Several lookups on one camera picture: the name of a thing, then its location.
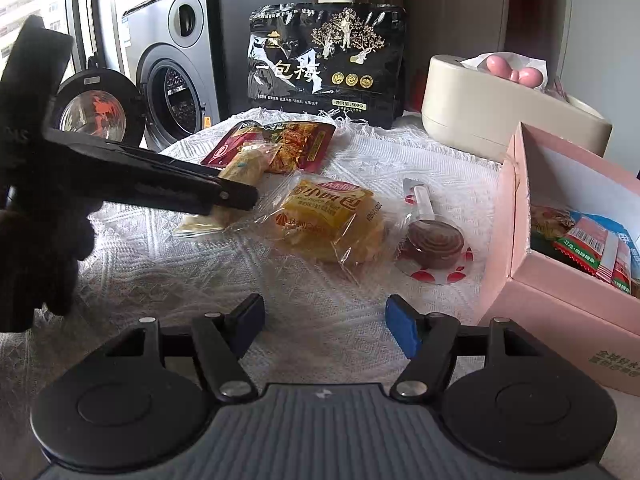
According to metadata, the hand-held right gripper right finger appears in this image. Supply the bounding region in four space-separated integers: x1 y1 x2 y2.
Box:
385 295 538 402

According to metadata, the pale yellow snack packet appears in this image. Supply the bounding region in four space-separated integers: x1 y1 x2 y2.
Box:
174 144 282 235

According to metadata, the pink cardboard box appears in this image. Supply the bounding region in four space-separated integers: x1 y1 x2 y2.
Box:
474 121 640 397

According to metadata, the yellow patterned snack packet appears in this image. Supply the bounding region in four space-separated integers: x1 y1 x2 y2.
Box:
529 204 578 248

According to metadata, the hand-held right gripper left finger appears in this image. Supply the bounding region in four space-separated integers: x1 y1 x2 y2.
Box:
107 294 266 404

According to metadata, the blue seaweed snack packet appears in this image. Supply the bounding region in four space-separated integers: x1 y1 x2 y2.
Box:
575 212 640 273

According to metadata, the beige tissue box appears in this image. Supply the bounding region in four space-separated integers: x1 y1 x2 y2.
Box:
420 54 614 162

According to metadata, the red spicy snack packet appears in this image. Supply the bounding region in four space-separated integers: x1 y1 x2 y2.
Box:
200 119 337 175

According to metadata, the window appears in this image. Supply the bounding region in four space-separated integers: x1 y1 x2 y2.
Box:
0 0 76 61

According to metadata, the yellow bread packet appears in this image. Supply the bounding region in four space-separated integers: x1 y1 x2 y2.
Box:
251 170 390 282

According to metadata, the grey washing machine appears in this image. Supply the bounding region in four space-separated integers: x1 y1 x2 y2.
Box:
50 0 224 155

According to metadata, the white textured cloth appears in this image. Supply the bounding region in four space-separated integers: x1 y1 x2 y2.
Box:
0 110 507 413

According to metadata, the person's left hand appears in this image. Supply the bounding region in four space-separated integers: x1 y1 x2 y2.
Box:
0 205 97 333

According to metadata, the large black snack bag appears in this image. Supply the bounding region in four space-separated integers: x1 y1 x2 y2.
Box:
247 3 410 132

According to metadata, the pink rounded toy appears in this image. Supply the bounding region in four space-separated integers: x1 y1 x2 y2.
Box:
485 53 547 90

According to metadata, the grey curtain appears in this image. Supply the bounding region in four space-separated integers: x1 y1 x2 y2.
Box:
354 0 512 111

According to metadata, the brown lollipop in clear wrapper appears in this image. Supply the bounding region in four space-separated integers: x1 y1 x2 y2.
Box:
394 176 477 287

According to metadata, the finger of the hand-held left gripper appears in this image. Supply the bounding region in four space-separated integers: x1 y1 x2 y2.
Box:
97 184 224 217
46 127 259 211

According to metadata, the green red sausage stick packet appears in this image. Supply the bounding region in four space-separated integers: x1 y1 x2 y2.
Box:
550 220 635 288

